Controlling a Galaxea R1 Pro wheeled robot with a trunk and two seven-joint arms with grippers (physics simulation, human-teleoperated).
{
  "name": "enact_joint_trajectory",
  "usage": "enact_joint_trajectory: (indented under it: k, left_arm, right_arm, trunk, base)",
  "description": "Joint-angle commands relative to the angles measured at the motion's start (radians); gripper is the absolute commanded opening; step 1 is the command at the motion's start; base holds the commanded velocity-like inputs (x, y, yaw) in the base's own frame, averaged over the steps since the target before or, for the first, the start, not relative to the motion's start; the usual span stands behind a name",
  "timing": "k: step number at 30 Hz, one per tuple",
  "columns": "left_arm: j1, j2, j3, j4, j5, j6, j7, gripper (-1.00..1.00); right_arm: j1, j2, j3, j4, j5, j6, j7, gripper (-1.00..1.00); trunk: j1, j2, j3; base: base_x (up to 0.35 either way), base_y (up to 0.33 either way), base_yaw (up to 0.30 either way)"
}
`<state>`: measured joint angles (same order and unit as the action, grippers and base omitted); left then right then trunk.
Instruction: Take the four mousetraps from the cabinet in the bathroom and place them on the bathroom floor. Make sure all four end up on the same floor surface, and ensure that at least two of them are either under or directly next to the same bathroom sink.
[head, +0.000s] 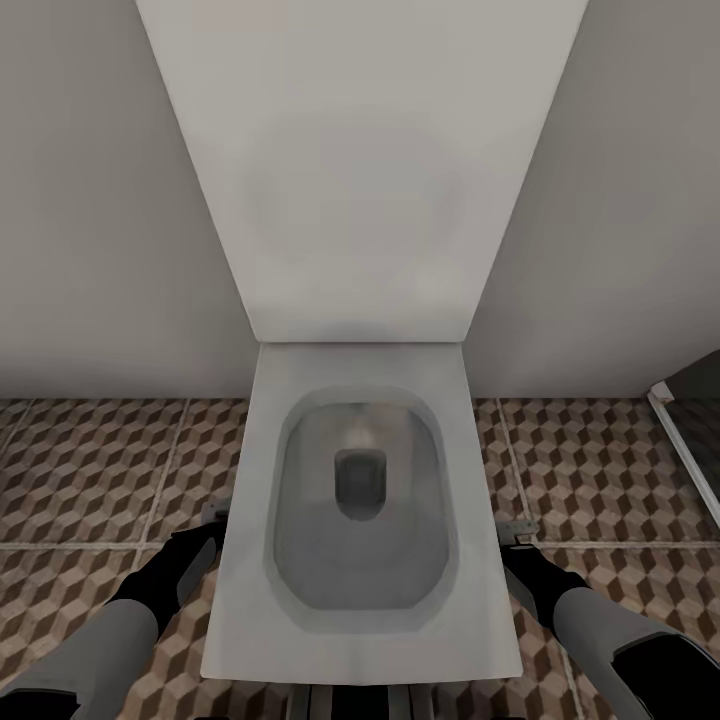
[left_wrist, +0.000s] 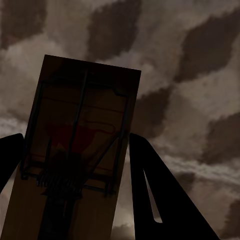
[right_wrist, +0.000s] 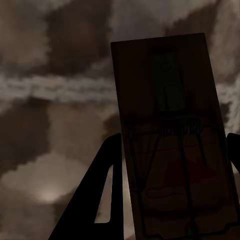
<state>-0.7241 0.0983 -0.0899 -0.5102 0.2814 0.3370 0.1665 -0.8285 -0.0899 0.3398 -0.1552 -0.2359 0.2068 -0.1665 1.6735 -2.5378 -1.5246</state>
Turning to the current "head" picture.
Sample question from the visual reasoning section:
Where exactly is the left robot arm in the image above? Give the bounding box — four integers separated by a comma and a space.
0, 497, 232, 720

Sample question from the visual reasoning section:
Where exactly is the robot trunk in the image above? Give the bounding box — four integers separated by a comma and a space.
286, 683, 435, 720

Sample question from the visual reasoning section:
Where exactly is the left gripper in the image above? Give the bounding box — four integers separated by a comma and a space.
205, 521, 228, 553

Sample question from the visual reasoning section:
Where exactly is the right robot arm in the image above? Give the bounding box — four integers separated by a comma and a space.
495, 519, 720, 720

